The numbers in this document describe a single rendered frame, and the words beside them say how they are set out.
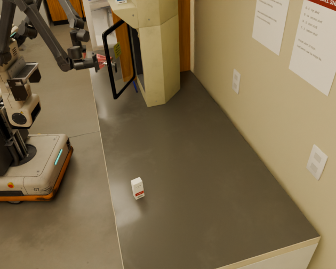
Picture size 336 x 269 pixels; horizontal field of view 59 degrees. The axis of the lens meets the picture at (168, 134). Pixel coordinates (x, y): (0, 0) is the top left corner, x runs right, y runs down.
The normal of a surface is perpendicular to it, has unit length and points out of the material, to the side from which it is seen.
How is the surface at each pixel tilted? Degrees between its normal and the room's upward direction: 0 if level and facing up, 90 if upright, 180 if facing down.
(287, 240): 0
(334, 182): 90
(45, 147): 0
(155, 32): 90
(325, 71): 90
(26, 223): 0
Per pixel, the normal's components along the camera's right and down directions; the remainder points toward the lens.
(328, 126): -0.96, 0.21
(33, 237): -0.05, -0.78
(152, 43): 0.27, 0.58
